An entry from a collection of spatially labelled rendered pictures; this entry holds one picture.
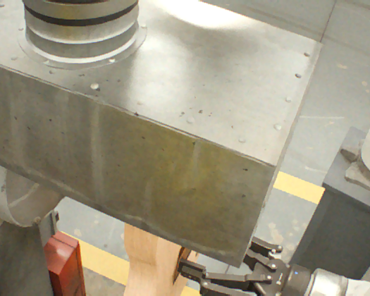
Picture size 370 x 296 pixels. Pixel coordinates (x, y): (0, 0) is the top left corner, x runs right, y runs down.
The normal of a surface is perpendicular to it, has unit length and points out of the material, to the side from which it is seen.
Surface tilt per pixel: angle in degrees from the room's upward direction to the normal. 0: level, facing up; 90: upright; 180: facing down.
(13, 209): 94
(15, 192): 86
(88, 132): 90
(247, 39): 0
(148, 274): 86
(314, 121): 0
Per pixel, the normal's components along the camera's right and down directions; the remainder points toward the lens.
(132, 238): -0.36, 0.58
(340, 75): 0.10, -0.66
